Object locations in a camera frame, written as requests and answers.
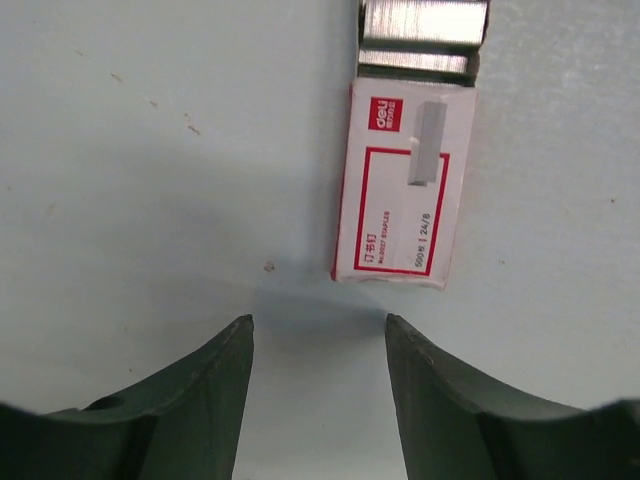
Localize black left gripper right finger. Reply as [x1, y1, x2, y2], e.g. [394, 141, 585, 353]
[385, 315, 639, 479]

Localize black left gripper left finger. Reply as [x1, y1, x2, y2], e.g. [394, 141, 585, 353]
[1, 315, 254, 479]

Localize red white staple box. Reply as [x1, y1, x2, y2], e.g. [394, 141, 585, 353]
[331, 1, 490, 289]

